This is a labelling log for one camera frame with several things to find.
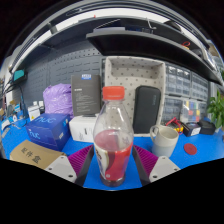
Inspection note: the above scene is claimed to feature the dark grey flat carton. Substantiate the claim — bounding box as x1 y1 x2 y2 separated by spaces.
70 73 102 118

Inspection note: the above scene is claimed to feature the clear red-capped drink bottle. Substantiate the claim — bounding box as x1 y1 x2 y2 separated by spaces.
92 85 135 188

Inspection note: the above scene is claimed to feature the white carton box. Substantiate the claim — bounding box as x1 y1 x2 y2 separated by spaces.
68 114 100 144

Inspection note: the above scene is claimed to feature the black zip pouch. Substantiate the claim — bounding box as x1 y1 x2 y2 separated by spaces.
132 85 163 135

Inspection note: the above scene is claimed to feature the small white labelled carton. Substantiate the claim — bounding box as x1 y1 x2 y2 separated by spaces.
27 104 42 122

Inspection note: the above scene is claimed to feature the beige dotted tray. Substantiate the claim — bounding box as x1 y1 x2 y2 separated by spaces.
104 55 167 138

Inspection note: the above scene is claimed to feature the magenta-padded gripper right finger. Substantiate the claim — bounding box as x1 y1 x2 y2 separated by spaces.
132 144 182 187

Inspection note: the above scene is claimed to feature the grey and white mug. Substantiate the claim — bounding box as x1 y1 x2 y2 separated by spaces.
149 124 180 159

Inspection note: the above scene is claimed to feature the clear box of coloured parts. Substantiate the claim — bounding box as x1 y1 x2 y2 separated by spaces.
181 98 208 125

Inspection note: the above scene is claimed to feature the flat round red coaster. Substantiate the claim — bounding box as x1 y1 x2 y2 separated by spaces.
183 142 199 156

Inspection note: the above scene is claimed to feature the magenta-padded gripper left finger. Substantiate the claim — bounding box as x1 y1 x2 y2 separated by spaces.
44 144 96 188

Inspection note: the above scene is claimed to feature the purple plastic bag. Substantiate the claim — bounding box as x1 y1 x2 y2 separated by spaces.
42 83 75 120

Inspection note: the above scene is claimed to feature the black box with white label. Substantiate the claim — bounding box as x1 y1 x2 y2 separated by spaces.
181 121 202 138

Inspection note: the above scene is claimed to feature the yellow multimeter with red leads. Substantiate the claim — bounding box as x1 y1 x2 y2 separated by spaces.
165 116 185 135

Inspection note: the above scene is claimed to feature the brown cardboard box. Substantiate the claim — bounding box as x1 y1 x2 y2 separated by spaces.
9 139 68 170

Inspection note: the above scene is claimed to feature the black hard case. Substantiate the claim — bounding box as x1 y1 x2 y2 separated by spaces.
198 118 217 136

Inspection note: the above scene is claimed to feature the grey small-parts drawer cabinet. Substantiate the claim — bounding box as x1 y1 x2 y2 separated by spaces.
161 96 185 125
191 71 210 102
165 62 193 98

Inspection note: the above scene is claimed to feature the green potted plant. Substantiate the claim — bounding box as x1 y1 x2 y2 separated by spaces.
206 89 224 132

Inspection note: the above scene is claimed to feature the blue carton box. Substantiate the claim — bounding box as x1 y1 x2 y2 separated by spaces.
25 112 72 152

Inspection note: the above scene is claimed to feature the black overhead shelf unit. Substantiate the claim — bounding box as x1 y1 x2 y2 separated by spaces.
41 15 224 87

